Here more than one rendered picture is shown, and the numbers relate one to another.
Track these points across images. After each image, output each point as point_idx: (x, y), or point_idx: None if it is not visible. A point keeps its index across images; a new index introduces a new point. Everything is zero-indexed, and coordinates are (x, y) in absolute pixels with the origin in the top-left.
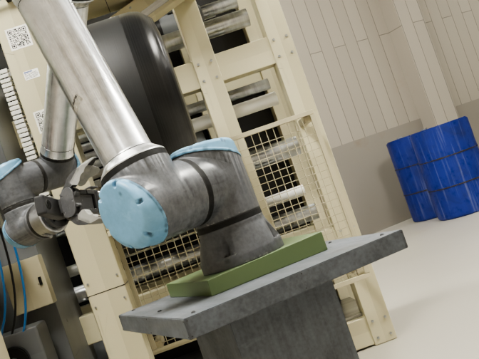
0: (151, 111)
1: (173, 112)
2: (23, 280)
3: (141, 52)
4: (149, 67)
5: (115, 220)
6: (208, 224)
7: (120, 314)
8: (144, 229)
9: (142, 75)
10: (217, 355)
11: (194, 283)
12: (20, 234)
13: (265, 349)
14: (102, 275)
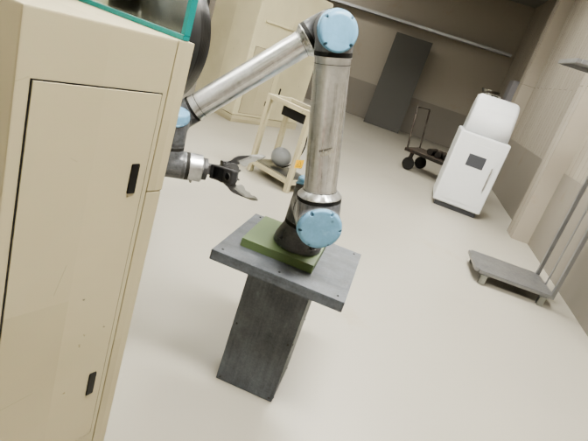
0: (191, 71)
1: (198, 77)
2: None
3: (206, 25)
4: (206, 40)
5: (313, 229)
6: None
7: (213, 248)
8: (330, 243)
9: (201, 44)
10: (270, 291)
11: (293, 259)
12: (171, 171)
13: (309, 300)
14: None
